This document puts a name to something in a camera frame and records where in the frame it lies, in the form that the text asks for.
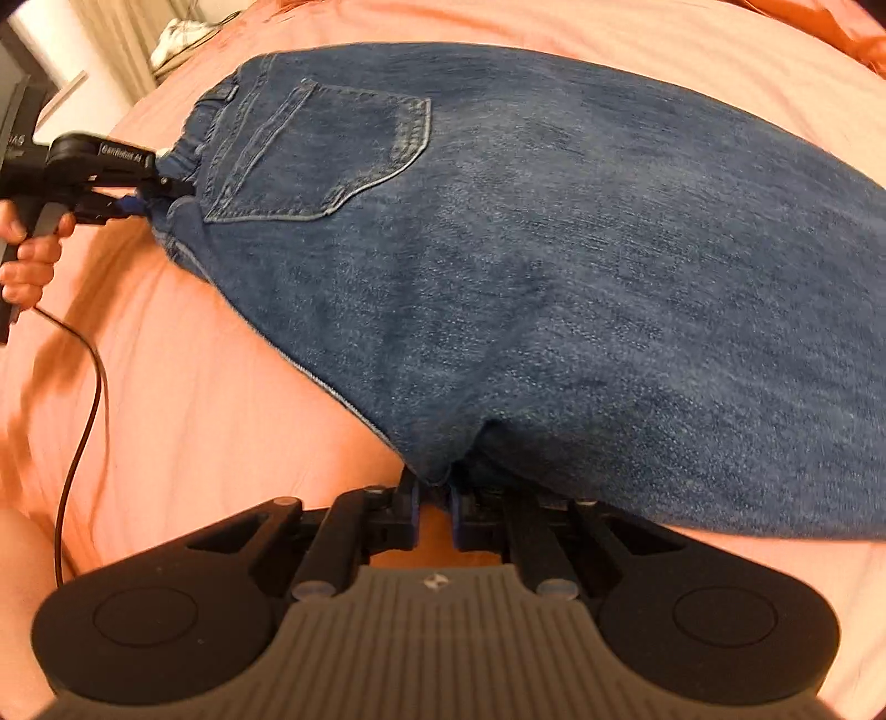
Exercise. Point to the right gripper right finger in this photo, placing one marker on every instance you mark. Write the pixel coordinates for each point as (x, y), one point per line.
(697, 621)

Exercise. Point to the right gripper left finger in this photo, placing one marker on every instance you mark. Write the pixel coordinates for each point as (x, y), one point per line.
(192, 614)

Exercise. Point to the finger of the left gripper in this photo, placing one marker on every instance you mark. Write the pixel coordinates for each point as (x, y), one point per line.
(146, 190)
(99, 209)

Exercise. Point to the blue denim jeans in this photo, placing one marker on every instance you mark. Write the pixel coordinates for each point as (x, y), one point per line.
(612, 286)

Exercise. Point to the person's left hand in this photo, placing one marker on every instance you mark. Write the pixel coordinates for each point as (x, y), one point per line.
(25, 277)

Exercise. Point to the white cloth on nightstand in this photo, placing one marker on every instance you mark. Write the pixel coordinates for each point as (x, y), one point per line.
(178, 36)

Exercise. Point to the beige curtain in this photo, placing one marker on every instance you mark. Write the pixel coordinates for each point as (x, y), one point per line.
(126, 32)

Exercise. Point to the orange duvet cover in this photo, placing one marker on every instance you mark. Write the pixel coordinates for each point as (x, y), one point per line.
(136, 406)

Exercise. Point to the orange pillow right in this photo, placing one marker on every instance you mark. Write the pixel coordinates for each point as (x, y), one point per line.
(854, 28)

